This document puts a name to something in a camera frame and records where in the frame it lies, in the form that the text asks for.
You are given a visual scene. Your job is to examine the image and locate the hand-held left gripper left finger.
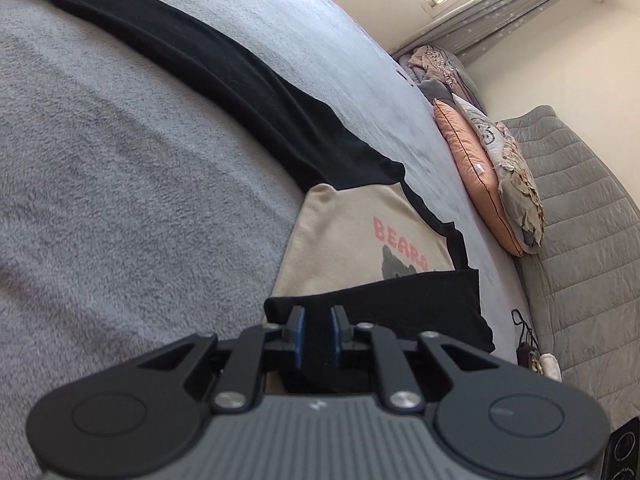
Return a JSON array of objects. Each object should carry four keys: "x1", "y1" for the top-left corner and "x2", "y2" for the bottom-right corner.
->
[{"x1": 135, "y1": 305, "x2": 307, "y2": 412}]

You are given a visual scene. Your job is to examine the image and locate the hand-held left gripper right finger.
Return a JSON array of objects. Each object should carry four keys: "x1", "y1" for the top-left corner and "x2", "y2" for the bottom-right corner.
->
[{"x1": 329, "y1": 305, "x2": 506, "y2": 412}]

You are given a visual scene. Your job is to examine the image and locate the beige shirt with black sleeves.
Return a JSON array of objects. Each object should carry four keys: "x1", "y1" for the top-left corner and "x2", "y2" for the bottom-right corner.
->
[{"x1": 20, "y1": 0, "x2": 496, "y2": 396}]

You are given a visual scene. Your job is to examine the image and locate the orange pillow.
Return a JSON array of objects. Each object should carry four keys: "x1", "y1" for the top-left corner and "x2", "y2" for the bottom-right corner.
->
[{"x1": 432, "y1": 99, "x2": 526, "y2": 258}]

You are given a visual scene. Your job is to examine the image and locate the small white cloth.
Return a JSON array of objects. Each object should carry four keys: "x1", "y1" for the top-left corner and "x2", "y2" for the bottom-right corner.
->
[{"x1": 532, "y1": 352, "x2": 563, "y2": 381}]

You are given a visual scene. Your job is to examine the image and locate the grey ruffled pillow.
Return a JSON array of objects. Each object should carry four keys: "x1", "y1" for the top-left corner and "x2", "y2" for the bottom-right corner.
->
[{"x1": 492, "y1": 122, "x2": 546, "y2": 253}]

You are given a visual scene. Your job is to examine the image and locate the white printed pillow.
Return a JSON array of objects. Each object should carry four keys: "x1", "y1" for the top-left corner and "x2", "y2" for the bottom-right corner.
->
[{"x1": 452, "y1": 92, "x2": 506, "y2": 161}]

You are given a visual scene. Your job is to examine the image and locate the grey bed blanket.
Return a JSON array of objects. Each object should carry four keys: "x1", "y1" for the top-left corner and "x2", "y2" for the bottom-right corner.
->
[{"x1": 0, "y1": 0, "x2": 538, "y2": 480}]

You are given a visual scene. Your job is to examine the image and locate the grey quilted headboard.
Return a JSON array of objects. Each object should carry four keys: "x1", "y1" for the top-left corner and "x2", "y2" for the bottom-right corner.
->
[{"x1": 500, "y1": 105, "x2": 640, "y2": 423}]

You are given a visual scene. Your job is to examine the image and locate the stack of folded bedding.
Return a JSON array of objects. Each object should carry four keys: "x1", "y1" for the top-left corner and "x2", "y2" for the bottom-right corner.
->
[{"x1": 395, "y1": 45, "x2": 486, "y2": 111}]

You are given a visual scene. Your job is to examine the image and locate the black device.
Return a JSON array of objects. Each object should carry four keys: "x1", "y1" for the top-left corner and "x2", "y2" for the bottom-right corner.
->
[{"x1": 602, "y1": 412, "x2": 640, "y2": 480}]

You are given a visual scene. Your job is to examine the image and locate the grey star curtain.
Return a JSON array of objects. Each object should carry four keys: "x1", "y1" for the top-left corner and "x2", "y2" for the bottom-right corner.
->
[{"x1": 390, "y1": 0, "x2": 601, "y2": 61}]

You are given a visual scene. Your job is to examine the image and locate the black hair tie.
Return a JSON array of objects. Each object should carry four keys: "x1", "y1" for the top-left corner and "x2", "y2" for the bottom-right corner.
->
[{"x1": 510, "y1": 309, "x2": 541, "y2": 367}]

